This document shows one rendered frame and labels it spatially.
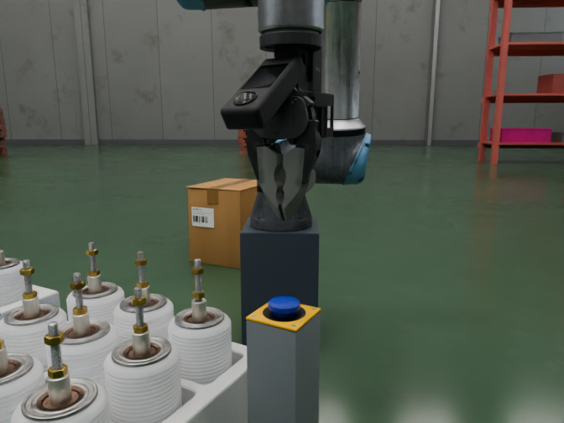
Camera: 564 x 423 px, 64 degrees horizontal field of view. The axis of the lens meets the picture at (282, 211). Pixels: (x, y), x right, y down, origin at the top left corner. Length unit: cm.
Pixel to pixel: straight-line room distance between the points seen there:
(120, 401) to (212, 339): 15
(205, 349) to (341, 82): 60
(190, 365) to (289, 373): 19
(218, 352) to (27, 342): 28
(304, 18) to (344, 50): 48
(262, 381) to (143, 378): 14
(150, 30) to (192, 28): 94
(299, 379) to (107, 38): 1111
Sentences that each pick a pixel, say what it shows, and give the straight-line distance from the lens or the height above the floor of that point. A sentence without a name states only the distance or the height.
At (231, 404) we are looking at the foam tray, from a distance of 72.
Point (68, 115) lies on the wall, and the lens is 1180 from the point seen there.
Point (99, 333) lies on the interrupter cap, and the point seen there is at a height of 25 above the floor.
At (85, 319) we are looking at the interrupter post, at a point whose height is 27.
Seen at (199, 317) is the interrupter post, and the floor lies 26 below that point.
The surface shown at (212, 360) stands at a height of 20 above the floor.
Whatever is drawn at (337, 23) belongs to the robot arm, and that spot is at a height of 74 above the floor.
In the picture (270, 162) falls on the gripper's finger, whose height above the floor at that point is 50.
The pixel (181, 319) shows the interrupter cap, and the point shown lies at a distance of 72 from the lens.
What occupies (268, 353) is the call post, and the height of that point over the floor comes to 27.
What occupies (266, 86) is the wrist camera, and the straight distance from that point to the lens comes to 48.
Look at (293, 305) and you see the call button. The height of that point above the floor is 33.
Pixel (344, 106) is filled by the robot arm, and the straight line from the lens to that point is 100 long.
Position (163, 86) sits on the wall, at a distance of 1100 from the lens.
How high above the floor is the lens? 55
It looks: 11 degrees down
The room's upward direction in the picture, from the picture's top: straight up
